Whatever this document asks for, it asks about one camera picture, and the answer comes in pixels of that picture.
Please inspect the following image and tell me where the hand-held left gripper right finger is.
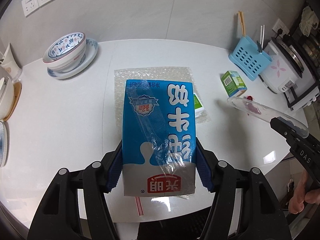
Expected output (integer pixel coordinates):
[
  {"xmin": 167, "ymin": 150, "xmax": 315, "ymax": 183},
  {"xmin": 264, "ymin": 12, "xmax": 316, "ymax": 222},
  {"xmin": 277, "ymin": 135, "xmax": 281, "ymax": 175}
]
[{"xmin": 196, "ymin": 137, "xmax": 293, "ymax": 240}]

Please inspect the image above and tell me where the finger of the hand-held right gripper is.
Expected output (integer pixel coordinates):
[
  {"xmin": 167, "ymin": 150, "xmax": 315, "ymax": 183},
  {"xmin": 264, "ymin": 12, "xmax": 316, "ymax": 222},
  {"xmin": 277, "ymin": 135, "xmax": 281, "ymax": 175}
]
[{"xmin": 269, "ymin": 117, "xmax": 303, "ymax": 148}]

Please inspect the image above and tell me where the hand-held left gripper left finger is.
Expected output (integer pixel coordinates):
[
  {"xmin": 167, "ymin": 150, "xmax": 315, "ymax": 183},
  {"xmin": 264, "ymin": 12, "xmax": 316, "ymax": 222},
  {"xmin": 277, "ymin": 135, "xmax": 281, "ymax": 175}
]
[{"xmin": 28, "ymin": 140, "xmax": 124, "ymax": 240}]

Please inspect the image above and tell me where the red mesh net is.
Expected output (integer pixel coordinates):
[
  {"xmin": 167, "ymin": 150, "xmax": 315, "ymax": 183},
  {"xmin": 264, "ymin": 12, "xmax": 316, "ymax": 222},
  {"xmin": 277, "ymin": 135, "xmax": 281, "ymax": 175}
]
[{"xmin": 245, "ymin": 95, "xmax": 265, "ymax": 115}]

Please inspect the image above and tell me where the clear plastic tube case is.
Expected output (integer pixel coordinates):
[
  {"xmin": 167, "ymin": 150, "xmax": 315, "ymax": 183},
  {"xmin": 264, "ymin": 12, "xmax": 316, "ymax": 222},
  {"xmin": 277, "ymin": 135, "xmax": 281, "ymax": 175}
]
[{"xmin": 227, "ymin": 97, "xmax": 308, "ymax": 138}]

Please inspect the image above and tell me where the pink striped drinking straw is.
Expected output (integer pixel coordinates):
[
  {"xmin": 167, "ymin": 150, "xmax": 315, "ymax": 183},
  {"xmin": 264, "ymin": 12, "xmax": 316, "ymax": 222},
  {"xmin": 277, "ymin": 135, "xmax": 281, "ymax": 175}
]
[{"xmin": 135, "ymin": 196, "xmax": 145, "ymax": 216}]

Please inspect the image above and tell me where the blue white milk carton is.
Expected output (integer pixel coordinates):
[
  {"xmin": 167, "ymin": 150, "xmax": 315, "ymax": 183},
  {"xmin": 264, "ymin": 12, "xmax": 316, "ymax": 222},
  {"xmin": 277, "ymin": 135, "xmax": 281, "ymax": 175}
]
[{"xmin": 121, "ymin": 79, "xmax": 197, "ymax": 197}]

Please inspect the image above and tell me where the bin with black bag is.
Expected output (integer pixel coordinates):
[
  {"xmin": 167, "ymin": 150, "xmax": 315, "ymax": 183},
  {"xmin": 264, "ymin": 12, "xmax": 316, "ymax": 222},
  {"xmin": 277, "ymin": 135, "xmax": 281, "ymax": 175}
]
[{"xmin": 137, "ymin": 206, "xmax": 218, "ymax": 240}]

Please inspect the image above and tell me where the clear bubble wrap sheet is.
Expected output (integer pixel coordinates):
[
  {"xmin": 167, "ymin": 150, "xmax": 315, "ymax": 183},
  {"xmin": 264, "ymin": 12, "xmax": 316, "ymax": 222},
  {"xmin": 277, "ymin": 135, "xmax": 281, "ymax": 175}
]
[{"xmin": 114, "ymin": 66, "xmax": 212, "ymax": 130}]

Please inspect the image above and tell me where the person's right hand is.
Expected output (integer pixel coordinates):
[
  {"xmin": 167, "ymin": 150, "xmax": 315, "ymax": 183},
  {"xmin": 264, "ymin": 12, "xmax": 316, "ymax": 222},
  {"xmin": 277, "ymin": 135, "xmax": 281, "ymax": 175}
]
[{"xmin": 289, "ymin": 170, "xmax": 320, "ymax": 213}]

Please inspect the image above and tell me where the white rice cooker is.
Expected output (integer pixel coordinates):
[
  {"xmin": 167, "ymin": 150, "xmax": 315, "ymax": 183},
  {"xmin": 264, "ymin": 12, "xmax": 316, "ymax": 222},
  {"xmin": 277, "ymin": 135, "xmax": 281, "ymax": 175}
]
[{"xmin": 259, "ymin": 39, "xmax": 307, "ymax": 94}]

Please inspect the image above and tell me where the small green carton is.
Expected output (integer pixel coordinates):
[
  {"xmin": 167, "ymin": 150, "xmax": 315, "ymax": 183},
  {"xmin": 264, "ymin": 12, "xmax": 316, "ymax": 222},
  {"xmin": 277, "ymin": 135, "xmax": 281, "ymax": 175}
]
[{"xmin": 220, "ymin": 70, "xmax": 248, "ymax": 98}]

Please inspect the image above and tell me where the white pill bottle green label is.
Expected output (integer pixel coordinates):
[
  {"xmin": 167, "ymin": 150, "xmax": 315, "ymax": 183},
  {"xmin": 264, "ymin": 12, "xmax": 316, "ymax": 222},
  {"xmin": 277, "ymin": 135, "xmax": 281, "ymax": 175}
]
[{"xmin": 192, "ymin": 92, "xmax": 208, "ymax": 118}]

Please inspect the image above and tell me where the blue perforated utensil holder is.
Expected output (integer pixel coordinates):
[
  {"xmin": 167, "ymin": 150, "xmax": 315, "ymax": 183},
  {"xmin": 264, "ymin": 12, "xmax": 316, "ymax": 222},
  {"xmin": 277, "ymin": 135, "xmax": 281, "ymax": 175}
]
[{"xmin": 229, "ymin": 36, "xmax": 273, "ymax": 82}]

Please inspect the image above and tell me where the black kitchen rack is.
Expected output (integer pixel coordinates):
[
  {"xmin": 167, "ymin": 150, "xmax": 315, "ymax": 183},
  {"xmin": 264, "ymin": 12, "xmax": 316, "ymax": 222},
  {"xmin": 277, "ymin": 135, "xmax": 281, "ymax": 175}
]
[{"xmin": 282, "ymin": 2, "xmax": 320, "ymax": 112}]

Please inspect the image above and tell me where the wooden chopstick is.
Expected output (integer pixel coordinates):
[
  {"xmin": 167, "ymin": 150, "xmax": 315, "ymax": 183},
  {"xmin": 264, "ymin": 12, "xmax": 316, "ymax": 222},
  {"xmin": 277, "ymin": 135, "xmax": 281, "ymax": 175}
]
[
  {"xmin": 237, "ymin": 11, "xmax": 245, "ymax": 37},
  {"xmin": 239, "ymin": 11, "xmax": 247, "ymax": 37}
]

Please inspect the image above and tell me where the cream mesh bag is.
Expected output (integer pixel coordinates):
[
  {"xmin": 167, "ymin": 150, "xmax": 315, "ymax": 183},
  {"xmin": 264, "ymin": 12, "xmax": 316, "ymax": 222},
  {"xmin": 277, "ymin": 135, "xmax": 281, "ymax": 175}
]
[{"xmin": 299, "ymin": 6, "xmax": 319, "ymax": 30}]

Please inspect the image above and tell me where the white bowl red rim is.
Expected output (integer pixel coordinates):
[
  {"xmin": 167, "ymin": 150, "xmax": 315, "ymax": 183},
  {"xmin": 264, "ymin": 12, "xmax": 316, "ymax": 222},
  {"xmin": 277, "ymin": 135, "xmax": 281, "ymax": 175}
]
[{"xmin": 47, "ymin": 55, "xmax": 87, "ymax": 72}]

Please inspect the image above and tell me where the blue striped plate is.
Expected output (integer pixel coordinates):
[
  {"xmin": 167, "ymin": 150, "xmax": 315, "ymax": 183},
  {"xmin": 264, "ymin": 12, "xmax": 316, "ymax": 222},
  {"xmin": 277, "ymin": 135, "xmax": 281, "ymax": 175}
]
[{"xmin": 0, "ymin": 121, "xmax": 9, "ymax": 168}]

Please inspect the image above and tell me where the floral blue white plate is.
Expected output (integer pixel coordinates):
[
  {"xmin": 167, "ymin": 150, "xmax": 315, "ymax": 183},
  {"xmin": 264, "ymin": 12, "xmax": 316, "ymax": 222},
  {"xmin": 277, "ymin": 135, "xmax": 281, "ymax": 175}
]
[{"xmin": 47, "ymin": 38, "xmax": 98, "ymax": 80}]

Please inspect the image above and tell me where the plain white bowl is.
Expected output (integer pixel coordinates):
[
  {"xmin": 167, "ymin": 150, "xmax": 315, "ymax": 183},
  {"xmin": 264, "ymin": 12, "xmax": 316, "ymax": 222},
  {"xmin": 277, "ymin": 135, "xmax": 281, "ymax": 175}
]
[
  {"xmin": 0, "ymin": 87, "xmax": 16, "ymax": 120},
  {"xmin": 0, "ymin": 77, "xmax": 14, "ymax": 105}
]

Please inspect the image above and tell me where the floral blue rimmed bowl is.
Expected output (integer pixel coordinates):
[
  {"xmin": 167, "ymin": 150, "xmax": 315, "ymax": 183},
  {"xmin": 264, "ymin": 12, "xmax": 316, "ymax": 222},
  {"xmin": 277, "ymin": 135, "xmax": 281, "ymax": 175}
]
[{"xmin": 42, "ymin": 32, "xmax": 87, "ymax": 67}]

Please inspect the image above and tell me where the white paper cup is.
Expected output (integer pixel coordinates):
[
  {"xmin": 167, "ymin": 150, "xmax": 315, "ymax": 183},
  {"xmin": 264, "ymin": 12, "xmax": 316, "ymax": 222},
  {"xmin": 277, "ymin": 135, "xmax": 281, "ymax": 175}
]
[{"xmin": 0, "ymin": 42, "xmax": 22, "ymax": 82}]

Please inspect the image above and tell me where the wall socket with black plug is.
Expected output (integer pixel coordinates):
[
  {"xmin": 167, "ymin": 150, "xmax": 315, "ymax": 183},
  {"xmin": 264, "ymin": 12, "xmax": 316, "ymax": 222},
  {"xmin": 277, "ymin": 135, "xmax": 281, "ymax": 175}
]
[{"xmin": 272, "ymin": 19, "xmax": 290, "ymax": 37}]

